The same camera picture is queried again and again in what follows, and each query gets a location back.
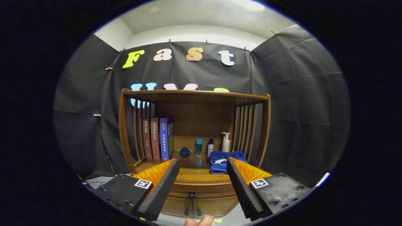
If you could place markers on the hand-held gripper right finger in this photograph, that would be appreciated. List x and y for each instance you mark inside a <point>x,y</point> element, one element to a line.
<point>241,188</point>

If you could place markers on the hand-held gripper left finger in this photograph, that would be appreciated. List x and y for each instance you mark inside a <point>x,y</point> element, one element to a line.
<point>163,188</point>

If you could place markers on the wooden drawer with black knob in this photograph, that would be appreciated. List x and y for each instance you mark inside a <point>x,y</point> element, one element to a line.
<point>204,188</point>

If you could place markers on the wooden cabinet door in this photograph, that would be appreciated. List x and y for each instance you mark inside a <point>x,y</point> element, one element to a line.
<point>216,205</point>
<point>176,207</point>

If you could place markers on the wooden countertop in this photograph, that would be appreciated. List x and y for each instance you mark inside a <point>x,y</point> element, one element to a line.
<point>194,174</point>

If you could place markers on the wooden cabinet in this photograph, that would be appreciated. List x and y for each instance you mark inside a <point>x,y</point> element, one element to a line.
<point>201,116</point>

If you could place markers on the blue towel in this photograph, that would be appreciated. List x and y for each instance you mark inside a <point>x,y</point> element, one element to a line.
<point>220,155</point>

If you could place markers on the blue lidded teacup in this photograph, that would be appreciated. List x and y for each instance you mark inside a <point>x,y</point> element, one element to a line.
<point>184,152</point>

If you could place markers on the white pump bottle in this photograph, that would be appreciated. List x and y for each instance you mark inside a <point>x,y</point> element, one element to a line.
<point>225,145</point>

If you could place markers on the blue book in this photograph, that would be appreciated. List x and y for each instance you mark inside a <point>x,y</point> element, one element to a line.
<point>165,141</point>

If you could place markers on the reddish brown book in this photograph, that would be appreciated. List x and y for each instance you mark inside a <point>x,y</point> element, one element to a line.
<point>155,141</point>

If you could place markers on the white bottle with blue cap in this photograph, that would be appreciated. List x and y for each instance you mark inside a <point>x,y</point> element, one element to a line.
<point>210,150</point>

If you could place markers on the dark brown book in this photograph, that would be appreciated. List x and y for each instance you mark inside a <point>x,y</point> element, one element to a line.
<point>146,141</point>

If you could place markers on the clear blue bottle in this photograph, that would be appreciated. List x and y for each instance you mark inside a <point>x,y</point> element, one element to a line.
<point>199,149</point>

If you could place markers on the black backdrop cloth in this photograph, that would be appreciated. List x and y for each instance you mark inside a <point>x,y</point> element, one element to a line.
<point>298,94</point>

